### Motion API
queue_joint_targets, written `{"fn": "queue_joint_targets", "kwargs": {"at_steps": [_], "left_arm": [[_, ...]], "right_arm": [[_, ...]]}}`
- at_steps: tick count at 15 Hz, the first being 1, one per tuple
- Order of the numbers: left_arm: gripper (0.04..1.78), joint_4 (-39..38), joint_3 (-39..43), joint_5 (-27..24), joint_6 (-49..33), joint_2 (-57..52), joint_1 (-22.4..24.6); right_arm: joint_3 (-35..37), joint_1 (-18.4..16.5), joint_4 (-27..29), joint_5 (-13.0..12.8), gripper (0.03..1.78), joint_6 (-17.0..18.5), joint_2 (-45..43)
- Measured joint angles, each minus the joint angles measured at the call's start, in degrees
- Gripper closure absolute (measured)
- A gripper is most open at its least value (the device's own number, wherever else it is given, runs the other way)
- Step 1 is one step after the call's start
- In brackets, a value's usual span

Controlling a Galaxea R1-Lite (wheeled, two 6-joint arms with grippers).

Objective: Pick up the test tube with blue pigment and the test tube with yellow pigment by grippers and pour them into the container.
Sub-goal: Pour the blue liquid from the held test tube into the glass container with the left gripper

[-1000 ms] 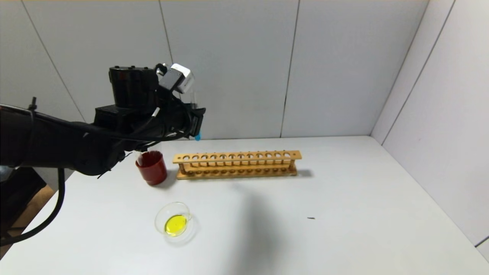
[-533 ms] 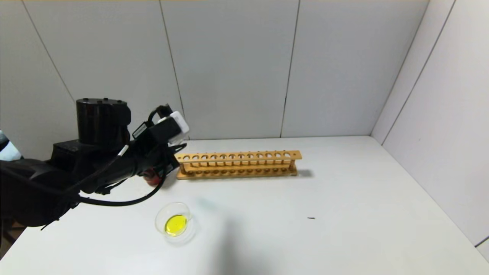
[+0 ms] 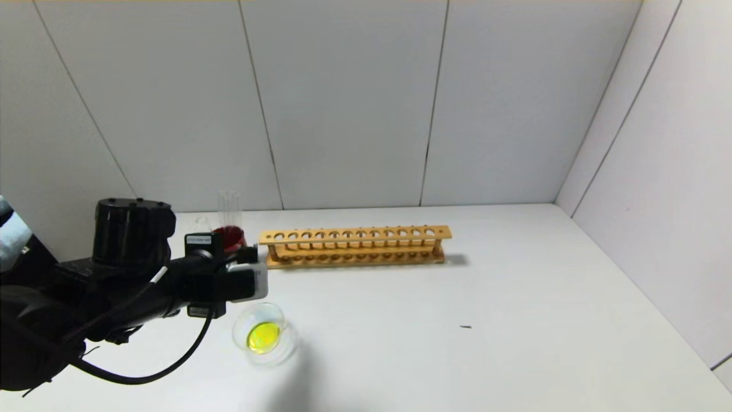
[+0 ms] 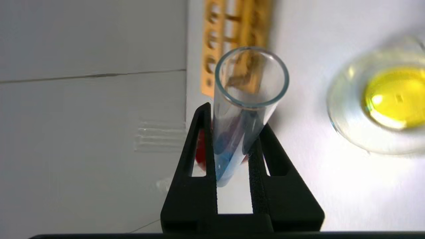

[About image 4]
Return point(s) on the red cup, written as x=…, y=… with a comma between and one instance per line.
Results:
x=200, y=149

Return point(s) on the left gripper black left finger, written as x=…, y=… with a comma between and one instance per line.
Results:
x=189, y=202

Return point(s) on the blue pigment test tube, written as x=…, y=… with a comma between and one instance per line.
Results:
x=232, y=109

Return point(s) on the clear glass petri dish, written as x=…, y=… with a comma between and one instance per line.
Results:
x=391, y=99

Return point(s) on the wooden test tube rack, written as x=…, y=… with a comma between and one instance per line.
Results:
x=249, y=20

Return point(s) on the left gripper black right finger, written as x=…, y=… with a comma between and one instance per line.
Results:
x=285, y=202

